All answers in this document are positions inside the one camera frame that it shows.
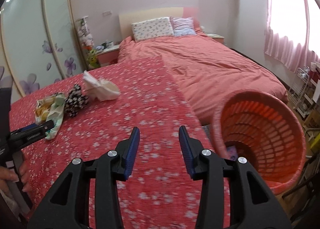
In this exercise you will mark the pink nightstand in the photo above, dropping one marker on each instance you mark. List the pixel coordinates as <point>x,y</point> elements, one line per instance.
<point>216,37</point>
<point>108,56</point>

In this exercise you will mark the white mug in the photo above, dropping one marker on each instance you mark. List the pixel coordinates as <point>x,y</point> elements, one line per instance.
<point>110,44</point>

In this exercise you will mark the hanging plush toy organizer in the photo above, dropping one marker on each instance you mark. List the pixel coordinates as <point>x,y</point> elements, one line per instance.
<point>87,44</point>

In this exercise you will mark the black daisy print sock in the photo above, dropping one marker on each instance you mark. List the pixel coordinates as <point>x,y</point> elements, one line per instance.
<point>75,101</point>

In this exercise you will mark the coral pink bed duvet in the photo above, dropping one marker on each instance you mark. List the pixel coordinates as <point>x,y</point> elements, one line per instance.
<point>205,70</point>

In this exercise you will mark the wall power socket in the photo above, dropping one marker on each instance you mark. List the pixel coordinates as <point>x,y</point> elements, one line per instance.
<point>107,13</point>

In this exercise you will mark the pink window curtains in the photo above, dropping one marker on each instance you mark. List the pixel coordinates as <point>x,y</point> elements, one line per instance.
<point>292,32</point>

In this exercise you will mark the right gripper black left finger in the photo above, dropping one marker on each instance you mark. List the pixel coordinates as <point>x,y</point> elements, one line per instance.
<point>66,204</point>

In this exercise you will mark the mint green sock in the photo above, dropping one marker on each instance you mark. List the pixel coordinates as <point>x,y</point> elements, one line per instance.
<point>56,113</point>

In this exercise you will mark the pink left nightstand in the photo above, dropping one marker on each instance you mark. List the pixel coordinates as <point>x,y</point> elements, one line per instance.
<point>108,56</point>

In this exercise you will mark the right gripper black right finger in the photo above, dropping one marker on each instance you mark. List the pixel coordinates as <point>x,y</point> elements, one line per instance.
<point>252,203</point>

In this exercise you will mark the white floral pillow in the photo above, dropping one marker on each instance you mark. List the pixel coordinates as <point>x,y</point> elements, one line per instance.
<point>153,28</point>

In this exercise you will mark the white wire rack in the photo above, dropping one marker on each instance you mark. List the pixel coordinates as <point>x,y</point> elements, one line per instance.
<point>304,91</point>

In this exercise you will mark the orange plastic laundry basket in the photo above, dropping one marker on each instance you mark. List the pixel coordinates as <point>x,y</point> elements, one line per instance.
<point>265,131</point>

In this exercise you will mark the red floral tablecloth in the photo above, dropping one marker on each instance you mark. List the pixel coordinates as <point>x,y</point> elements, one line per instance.
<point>159,193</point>

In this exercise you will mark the yellow white snack wrapper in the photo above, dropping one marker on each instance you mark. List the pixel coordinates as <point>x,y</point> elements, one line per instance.
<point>42,109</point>

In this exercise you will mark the person left hand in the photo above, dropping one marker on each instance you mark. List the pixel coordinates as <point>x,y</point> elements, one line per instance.
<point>8,175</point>

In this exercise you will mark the pink striped pillow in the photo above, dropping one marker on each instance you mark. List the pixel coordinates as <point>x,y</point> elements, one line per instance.
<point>182,26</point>

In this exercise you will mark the pink right nightstand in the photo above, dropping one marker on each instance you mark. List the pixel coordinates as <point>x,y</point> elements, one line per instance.
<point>216,37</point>

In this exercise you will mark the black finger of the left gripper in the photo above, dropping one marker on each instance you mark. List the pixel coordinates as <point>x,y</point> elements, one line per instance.
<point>33,129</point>

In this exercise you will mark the crumpled white paper tissue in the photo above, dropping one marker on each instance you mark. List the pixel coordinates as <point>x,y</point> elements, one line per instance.
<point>100,89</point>

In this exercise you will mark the floral sliding wardrobe door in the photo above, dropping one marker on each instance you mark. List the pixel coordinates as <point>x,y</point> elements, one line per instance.
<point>38,44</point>

